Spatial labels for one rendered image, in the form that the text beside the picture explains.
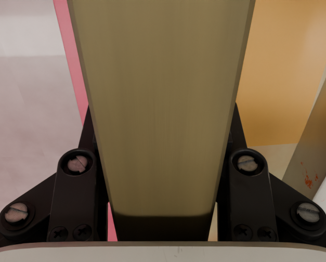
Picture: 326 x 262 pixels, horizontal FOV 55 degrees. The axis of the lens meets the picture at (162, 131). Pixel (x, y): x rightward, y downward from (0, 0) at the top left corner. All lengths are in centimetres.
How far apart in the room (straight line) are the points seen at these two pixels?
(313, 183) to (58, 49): 16
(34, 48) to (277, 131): 15
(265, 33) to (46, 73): 11
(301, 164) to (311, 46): 8
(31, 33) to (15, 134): 7
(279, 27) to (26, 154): 17
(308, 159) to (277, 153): 2
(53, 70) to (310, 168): 16
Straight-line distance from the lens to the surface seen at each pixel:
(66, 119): 20
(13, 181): 26
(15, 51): 18
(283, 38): 17
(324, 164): 20
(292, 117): 21
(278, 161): 24
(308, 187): 22
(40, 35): 17
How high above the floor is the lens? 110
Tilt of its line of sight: 46 degrees down
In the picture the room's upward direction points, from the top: 178 degrees clockwise
